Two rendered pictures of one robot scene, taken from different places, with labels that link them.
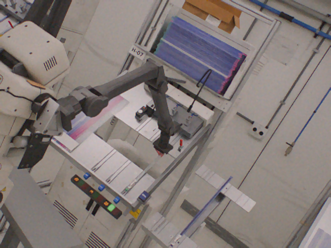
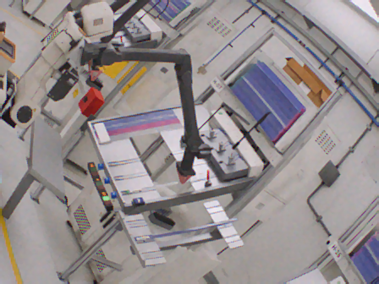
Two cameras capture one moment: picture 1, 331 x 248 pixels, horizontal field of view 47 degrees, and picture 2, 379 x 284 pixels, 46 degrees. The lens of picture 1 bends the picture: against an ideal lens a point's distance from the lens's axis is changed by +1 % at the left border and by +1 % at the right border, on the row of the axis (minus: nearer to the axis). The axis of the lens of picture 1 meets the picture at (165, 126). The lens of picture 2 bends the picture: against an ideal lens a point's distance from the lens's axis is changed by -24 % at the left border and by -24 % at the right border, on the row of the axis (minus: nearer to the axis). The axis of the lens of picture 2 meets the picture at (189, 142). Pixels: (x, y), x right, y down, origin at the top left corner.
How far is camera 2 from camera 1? 1.20 m
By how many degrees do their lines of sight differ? 24
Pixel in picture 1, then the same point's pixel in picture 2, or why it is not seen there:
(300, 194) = not seen: outside the picture
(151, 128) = not seen: hidden behind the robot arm
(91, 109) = (105, 57)
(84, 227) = (93, 236)
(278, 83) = (365, 199)
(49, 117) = (74, 49)
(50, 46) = (103, 12)
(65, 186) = (92, 194)
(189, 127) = (227, 167)
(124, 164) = (140, 173)
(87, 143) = (118, 144)
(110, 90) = (129, 51)
